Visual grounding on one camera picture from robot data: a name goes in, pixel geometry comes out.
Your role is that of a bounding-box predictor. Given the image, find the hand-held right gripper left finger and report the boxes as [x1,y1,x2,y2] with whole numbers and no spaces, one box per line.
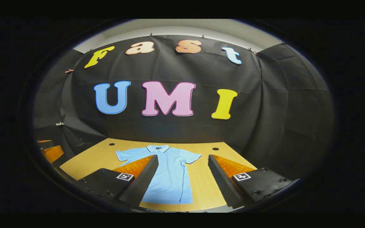
[74,155,159,209]

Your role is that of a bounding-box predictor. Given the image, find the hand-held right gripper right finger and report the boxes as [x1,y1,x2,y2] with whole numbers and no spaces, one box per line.
[208,155,301,209]

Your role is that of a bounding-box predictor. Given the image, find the light blue T-shirt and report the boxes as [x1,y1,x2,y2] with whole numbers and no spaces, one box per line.
[115,145,202,205]

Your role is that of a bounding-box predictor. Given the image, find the black backdrop cloth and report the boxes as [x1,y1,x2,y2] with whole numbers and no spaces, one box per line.
[32,34,334,181]

